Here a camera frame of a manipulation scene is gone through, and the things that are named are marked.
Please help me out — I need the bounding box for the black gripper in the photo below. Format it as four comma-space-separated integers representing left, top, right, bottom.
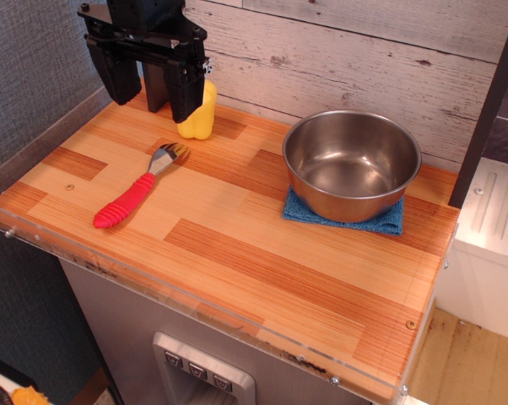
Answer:
77, 1, 208, 123

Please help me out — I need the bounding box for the yellow bell pepper toy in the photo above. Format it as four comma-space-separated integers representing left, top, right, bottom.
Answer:
177, 79, 218, 140

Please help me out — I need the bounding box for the blue cloth napkin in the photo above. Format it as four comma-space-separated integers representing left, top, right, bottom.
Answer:
282, 187, 404, 236

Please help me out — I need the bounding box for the stainless steel bowl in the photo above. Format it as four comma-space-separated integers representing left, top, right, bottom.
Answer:
282, 111, 422, 223

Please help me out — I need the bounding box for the clear acrylic table guard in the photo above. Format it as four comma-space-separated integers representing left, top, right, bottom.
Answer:
0, 95, 458, 404

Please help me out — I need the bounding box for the silver toy fridge cabinet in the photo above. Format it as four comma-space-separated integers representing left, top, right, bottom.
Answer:
61, 260, 366, 404

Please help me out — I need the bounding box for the grey ice dispenser panel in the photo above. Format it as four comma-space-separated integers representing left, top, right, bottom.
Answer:
153, 332, 257, 404

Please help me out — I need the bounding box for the yellow and black toy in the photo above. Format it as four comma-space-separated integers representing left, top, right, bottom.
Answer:
0, 386, 51, 405

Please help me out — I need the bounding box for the white toy sink counter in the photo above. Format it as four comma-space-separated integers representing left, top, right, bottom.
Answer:
435, 159, 508, 338

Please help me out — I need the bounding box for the dark left shelf post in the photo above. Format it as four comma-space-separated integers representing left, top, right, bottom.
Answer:
142, 62, 170, 113

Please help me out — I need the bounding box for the dark shelf post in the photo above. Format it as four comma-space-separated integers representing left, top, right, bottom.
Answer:
142, 62, 170, 113
448, 36, 508, 208

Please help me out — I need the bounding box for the red handled metal spork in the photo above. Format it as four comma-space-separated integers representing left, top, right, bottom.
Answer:
93, 143, 188, 229

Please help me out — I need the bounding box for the dark right shelf post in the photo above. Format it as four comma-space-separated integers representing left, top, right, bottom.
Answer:
448, 36, 508, 208

